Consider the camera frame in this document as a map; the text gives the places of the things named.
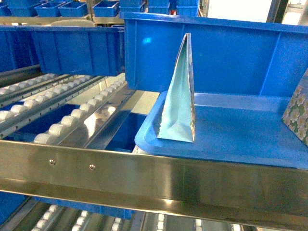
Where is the light blue flower gift bag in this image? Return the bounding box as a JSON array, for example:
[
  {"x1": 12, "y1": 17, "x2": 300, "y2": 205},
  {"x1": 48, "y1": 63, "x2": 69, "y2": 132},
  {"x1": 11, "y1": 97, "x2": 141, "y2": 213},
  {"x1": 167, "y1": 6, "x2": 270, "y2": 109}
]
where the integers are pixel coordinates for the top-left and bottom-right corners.
[{"x1": 157, "y1": 33, "x2": 196, "y2": 143}]

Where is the blue plastic tray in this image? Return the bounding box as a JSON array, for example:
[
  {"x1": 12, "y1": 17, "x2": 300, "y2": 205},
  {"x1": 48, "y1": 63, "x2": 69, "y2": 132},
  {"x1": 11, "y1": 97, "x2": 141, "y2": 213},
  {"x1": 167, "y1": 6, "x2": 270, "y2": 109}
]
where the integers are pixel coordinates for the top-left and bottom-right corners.
[{"x1": 135, "y1": 92, "x2": 308, "y2": 169}]

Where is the large blue bin behind tray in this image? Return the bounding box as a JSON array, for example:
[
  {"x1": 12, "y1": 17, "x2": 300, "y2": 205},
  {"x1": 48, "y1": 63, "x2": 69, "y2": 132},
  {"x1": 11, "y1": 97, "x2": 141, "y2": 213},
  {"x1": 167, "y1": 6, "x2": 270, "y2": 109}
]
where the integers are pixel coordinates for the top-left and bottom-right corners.
[{"x1": 120, "y1": 12, "x2": 308, "y2": 97}]

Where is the long blue bin left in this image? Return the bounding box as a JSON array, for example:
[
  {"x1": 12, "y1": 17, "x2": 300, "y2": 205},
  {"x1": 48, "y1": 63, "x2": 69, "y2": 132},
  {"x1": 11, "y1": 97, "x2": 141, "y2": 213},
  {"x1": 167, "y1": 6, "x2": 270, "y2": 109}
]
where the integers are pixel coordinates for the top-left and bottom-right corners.
[{"x1": 0, "y1": 26, "x2": 125, "y2": 76}]

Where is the stainless steel shelf rail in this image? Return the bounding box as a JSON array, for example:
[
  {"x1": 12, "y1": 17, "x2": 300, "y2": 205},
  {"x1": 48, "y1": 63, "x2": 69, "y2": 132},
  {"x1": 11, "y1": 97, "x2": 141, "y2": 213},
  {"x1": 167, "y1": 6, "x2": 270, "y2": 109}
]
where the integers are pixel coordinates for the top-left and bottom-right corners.
[{"x1": 0, "y1": 141, "x2": 308, "y2": 231}]

